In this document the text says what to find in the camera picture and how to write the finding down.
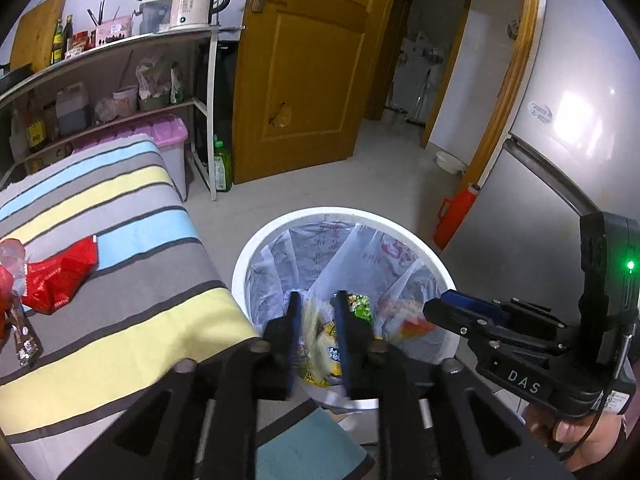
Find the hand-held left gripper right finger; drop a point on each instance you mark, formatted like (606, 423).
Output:
(342, 340)

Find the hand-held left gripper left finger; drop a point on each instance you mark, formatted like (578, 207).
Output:
(295, 340)

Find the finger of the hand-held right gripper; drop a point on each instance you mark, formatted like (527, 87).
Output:
(450, 316)
(475, 305)

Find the white trash bin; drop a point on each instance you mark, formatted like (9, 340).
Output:
(240, 280)

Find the person's right hand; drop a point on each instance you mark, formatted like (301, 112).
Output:
(575, 440)

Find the clear plastic bin liner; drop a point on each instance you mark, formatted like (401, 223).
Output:
(350, 250)

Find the red thermos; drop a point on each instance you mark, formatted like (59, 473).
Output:
(455, 215)

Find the teal cushion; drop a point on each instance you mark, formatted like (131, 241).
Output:
(310, 447)

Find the white basin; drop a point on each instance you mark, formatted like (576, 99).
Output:
(451, 162)

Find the striped tablecloth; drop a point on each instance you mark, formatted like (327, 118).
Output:
(125, 270)

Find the large green bottle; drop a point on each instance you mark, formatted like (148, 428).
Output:
(222, 167)

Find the silver refrigerator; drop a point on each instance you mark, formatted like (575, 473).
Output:
(565, 135)

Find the white shelf unit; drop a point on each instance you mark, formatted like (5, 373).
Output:
(210, 110)

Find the red snack bag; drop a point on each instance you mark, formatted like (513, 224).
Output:
(57, 275)

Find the pink lid storage box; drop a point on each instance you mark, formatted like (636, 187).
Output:
(160, 132)

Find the wooden door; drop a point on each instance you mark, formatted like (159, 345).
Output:
(310, 85)

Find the brown snack wrapper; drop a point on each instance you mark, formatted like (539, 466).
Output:
(25, 330)

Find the green slim bottle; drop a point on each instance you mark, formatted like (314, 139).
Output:
(177, 87)

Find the white plastic bucket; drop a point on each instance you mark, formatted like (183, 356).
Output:
(126, 102)

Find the clear red candy wrapper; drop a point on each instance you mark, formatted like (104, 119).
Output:
(11, 257)

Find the crumpled plastic bag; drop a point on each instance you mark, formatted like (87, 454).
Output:
(152, 77)

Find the large dark liquid jug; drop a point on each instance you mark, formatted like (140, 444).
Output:
(72, 112)

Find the soy sauce bottle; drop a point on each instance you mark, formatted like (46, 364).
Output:
(36, 127)

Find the clear plastic bottle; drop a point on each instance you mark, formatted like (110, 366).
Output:
(17, 137)

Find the white electric kettle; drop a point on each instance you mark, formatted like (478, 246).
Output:
(192, 2)

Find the clear plastic container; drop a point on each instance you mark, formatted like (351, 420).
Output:
(155, 15)

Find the pink chopstick box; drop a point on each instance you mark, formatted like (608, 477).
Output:
(115, 30)

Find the red sauce jar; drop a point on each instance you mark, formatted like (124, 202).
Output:
(81, 42)

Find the dark sauce bottle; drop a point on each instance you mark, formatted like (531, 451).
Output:
(69, 40)

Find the yellow oil bottle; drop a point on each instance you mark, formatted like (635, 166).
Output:
(58, 45)

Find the black wok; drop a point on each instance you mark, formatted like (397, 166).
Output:
(12, 80)

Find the wooden cutting board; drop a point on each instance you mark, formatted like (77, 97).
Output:
(35, 30)

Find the wooden door frame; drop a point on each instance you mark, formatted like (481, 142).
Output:
(520, 60)

